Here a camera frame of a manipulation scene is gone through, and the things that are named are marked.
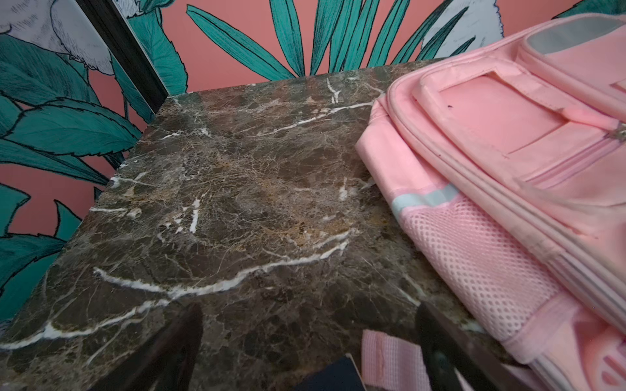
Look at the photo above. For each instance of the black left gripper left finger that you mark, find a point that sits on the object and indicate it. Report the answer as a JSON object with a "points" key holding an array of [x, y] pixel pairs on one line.
{"points": [[166, 361]]}

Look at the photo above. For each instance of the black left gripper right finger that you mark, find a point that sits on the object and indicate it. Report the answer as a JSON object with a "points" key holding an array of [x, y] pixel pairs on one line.
{"points": [[449, 354]]}

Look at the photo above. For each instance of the pink student backpack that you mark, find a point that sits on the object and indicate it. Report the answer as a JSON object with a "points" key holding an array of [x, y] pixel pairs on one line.
{"points": [[506, 168]]}

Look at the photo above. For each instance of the dark blue book left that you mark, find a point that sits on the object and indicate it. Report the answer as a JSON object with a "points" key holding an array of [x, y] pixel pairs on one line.
{"points": [[341, 375]]}

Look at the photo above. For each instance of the black frame post left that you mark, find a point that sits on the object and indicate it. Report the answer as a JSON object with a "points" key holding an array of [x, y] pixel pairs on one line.
{"points": [[116, 33]]}

